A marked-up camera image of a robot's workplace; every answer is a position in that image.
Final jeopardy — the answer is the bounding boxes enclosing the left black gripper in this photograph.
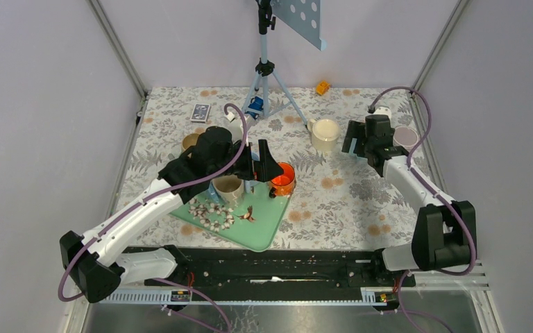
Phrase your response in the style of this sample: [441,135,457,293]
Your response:
[209,137,284,182]

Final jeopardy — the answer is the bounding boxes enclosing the orange mug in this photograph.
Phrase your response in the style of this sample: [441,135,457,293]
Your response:
[269,162,296,198]

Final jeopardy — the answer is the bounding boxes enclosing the seahorse pattern mug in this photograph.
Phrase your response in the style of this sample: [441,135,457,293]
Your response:
[212,175,244,207]

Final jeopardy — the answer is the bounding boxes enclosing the lilac mug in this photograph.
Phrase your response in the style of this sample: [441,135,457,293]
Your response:
[393,126,420,151]

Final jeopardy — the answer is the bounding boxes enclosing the blue butterfly mug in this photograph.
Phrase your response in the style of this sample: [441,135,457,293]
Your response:
[206,183,221,205]

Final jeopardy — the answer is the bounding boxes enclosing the beige mug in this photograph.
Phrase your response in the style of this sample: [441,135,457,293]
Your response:
[181,133,200,152]

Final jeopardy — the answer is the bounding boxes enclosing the light blue faceted mug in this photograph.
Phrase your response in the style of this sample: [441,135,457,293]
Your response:
[348,138,357,156]

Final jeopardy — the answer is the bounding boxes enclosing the light blue ribbed mug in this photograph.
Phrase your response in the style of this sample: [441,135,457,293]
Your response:
[243,180,255,194]

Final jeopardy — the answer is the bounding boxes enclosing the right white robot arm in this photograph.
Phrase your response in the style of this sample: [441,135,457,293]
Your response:
[342,114,477,286]

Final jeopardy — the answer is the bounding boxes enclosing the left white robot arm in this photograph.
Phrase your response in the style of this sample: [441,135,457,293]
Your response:
[58,126,283,303]

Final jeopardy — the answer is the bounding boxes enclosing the cream ribbed mug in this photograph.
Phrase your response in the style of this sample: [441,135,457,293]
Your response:
[307,119,341,153]

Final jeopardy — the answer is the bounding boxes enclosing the orange toy block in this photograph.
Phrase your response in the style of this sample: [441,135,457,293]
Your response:
[315,80,331,96]

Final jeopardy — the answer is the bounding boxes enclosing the green floral tray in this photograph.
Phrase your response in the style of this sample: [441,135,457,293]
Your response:
[170,182,294,252]

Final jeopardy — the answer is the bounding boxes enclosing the blue toy car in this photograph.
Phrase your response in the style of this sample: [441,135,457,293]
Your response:
[246,96,264,120]

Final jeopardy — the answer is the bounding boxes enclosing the floral tablecloth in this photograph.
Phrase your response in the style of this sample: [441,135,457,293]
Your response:
[116,87,419,250]

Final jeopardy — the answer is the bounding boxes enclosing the playing card deck box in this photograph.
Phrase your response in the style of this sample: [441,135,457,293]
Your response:
[190,103,211,123]

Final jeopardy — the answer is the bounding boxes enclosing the blue tripod stand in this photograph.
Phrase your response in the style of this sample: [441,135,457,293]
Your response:
[242,0,307,126]

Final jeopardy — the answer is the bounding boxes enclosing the perforated blue calibration plate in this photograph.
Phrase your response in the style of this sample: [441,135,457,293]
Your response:
[271,0,327,51]

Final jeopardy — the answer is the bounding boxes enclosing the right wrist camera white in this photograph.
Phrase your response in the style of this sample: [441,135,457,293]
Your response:
[373,106,392,119]

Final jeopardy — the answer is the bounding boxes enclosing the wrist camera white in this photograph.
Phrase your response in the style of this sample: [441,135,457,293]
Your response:
[226,112,256,142]
[373,106,392,119]

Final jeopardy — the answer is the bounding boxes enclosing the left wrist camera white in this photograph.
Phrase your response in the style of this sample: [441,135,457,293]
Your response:
[226,112,256,142]

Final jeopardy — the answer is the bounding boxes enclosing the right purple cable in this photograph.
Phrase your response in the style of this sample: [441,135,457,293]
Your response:
[368,86,478,277]

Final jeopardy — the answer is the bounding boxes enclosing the purple cable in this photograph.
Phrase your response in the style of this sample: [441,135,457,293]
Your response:
[368,86,478,277]
[58,103,249,303]

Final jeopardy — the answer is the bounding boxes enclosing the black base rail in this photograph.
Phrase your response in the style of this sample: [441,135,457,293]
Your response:
[118,246,417,303]

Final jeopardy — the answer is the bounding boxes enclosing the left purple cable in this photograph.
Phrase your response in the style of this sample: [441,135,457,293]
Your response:
[58,103,249,303]

